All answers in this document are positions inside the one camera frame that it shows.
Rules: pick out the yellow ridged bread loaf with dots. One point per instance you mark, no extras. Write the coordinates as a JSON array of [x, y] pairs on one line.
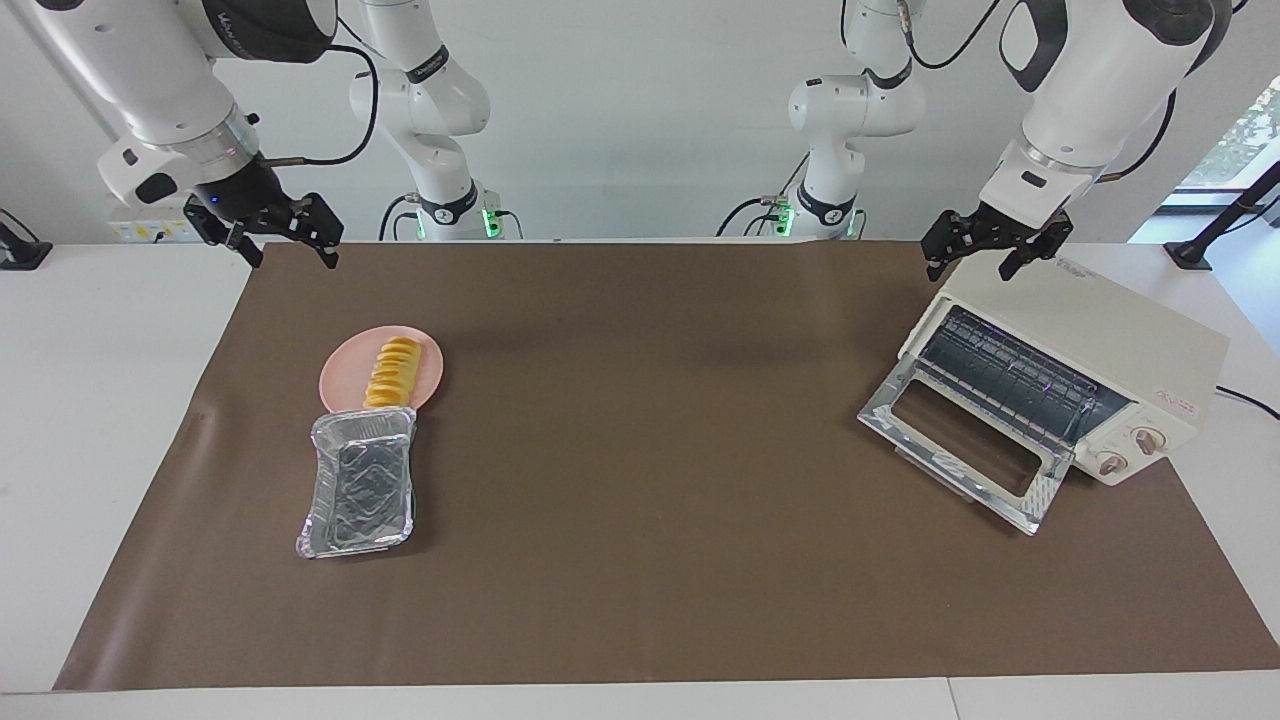
[[392, 372]]

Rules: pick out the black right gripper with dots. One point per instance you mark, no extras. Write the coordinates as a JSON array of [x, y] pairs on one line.
[[250, 200]]

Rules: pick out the silver foil baking tray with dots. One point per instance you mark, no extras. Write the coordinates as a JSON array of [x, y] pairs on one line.
[[360, 490]]

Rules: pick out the pink round plate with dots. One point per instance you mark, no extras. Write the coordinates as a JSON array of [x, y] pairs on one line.
[[345, 375]]

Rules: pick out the black desk clamp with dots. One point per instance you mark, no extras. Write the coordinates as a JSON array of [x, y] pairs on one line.
[[22, 252]]

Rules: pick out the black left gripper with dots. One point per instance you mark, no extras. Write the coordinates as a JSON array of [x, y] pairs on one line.
[[1005, 225]]

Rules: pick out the cream toaster oven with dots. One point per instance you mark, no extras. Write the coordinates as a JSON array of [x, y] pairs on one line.
[[1120, 335]]

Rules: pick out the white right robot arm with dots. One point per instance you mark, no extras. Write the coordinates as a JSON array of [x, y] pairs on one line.
[[150, 60]]

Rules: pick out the window with greenery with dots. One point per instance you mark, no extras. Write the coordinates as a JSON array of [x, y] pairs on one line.
[[1240, 140]]

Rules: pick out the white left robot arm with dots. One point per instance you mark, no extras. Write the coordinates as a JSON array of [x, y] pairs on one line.
[[1090, 70]]

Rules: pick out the beige oven knob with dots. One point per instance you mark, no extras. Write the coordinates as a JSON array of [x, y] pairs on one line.
[[1150, 441], [1112, 464]]

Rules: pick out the glass oven door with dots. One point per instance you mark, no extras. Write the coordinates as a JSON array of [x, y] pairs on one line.
[[1035, 495]]

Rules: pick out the brown table mat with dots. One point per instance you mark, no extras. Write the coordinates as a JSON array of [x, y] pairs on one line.
[[640, 560]]

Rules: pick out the white wall socket box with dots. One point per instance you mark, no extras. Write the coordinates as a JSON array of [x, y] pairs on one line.
[[130, 231]]

